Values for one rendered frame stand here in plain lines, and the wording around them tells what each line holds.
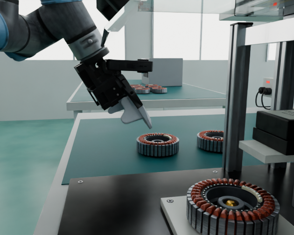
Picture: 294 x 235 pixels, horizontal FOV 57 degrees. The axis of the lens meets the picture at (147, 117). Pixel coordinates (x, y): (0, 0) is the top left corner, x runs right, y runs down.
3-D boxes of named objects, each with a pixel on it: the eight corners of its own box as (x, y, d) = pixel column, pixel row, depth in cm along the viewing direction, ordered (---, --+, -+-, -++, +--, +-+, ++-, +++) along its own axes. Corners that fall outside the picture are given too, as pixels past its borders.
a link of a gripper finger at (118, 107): (110, 119, 76) (100, 99, 68) (127, 107, 77) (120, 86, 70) (116, 126, 74) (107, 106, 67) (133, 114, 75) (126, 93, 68)
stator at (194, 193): (209, 257, 29) (211, 225, 28) (174, 203, 39) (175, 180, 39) (298, 241, 31) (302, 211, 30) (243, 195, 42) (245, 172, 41)
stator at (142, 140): (146, 160, 65) (146, 146, 64) (130, 147, 75) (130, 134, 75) (186, 154, 70) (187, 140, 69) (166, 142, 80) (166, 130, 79)
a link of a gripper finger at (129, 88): (136, 114, 63) (115, 86, 65) (142, 109, 64) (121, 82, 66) (136, 107, 59) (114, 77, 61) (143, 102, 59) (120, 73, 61)
